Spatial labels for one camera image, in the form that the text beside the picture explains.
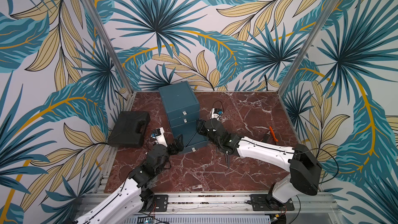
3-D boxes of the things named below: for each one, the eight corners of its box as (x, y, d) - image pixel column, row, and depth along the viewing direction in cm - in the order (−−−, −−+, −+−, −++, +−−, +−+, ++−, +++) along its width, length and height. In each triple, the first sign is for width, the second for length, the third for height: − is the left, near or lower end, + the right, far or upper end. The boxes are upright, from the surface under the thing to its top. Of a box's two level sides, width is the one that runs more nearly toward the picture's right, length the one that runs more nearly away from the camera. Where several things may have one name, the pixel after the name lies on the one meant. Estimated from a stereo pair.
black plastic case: (111, 147, 93) (106, 142, 87) (123, 117, 107) (119, 111, 101) (143, 147, 93) (139, 142, 88) (150, 117, 107) (147, 111, 101)
